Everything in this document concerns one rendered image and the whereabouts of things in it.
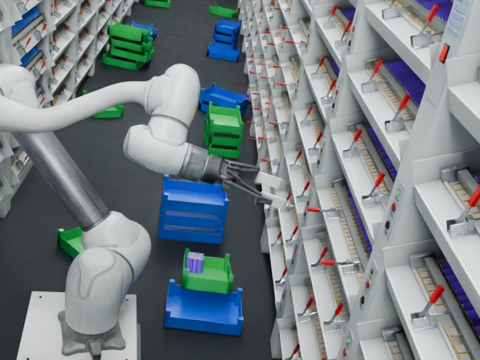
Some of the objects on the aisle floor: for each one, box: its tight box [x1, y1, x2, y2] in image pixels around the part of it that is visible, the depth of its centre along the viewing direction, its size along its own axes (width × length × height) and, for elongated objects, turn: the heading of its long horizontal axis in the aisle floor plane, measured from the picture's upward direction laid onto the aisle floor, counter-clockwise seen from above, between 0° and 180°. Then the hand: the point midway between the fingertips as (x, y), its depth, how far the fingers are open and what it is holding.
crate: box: [164, 279, 244, 336], centre depth 242 cm, size 30×20×8 cm
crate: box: [181, 248, 234, 295], centre depth 257 cm, size 30×20×8 cm
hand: (276, 191), depth 161 cm, fingers open, 11 cm apart
